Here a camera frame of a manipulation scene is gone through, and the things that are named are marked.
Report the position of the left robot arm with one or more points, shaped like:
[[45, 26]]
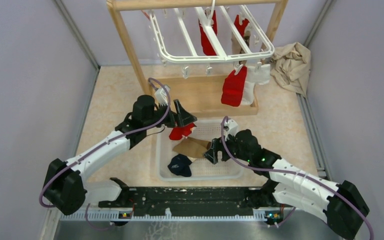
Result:
[[65, 185]]

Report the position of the white plastic basket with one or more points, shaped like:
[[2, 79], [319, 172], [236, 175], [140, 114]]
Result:
[[202, 169]]

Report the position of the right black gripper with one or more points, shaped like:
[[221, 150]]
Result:
[[212, 154]]

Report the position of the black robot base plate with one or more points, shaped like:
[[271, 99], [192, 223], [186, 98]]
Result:
[[208, 203]]

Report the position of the wooden hanger stand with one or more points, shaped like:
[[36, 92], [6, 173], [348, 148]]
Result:
[[201, 93]]

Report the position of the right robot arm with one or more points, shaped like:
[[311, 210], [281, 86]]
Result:
[[339, 205]]

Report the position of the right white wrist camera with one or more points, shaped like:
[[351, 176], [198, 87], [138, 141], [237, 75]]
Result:
[[231, 127]]

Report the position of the brown argyle sock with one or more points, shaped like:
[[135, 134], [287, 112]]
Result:
[[244, 29]]

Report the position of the beige crumpled cloth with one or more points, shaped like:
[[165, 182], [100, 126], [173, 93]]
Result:
[[291, 67]]

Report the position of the tan brown sock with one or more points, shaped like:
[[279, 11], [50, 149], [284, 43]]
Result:
[[192, 147]]

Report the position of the navy santa sock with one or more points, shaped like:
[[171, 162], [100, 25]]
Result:
[[180, 166]]

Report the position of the white clip drying hanger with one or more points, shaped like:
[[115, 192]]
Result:
[[205, 20]]

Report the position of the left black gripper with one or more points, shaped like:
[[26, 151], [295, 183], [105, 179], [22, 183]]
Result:
[[183, 117]]

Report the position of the white sock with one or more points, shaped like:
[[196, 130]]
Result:
[[254, 76]]

